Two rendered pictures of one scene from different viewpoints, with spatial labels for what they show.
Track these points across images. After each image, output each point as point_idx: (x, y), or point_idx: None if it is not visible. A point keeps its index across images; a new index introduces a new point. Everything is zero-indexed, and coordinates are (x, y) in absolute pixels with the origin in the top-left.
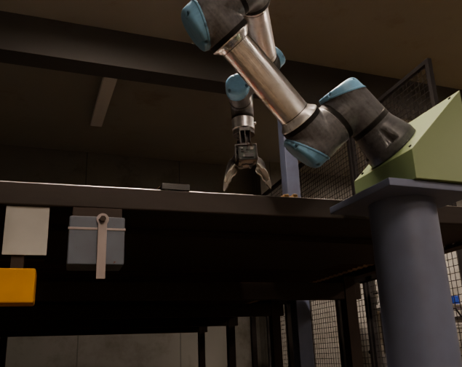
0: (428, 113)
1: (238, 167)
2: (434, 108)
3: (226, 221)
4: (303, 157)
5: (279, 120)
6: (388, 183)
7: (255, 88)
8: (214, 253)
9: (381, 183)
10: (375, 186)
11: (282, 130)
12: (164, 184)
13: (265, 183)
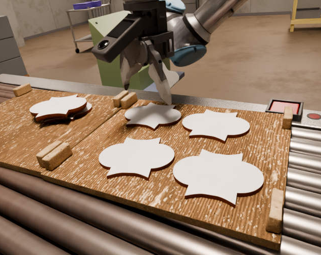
0: (121, 19)
1: (111, 59)
2: (122, 17)
3: None
4: (193, 60)
5: (214, 30)
6: (184, 75)
7: (243, 4)
8: None
9: (182, 75)
10: (180, 77)
11: (207, 38)
12: (300, 103)
13: (125, 84)
